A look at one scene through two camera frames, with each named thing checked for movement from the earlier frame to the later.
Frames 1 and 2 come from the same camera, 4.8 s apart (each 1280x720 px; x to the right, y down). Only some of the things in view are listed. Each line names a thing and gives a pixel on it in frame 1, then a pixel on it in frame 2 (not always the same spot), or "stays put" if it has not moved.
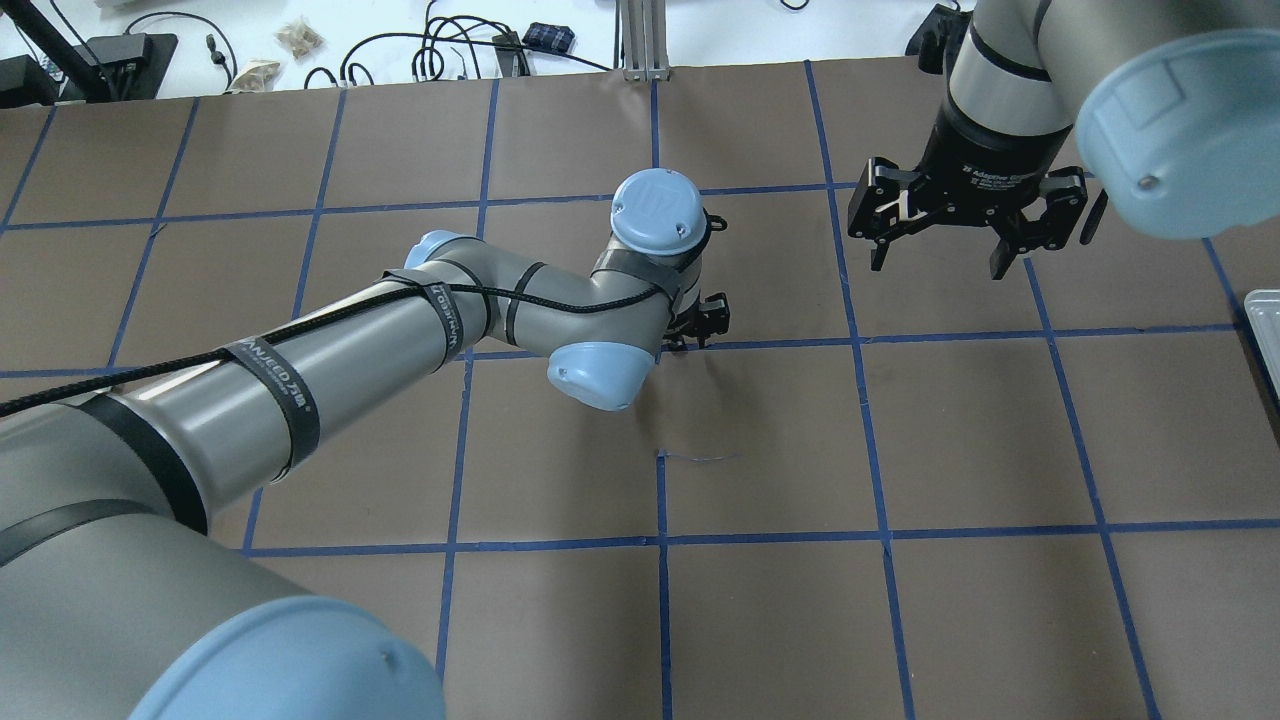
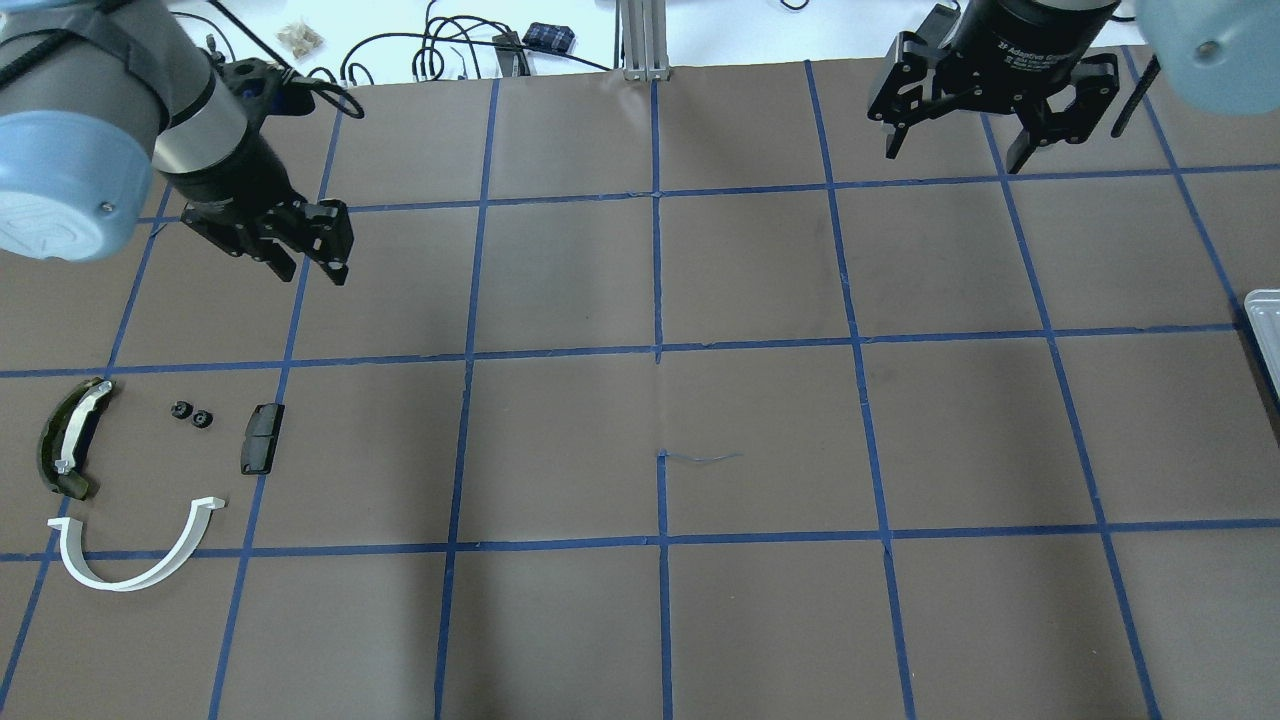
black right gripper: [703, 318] to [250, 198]
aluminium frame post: [641, 39] stays put
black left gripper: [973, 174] to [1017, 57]
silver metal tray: [1263, 309] stays put
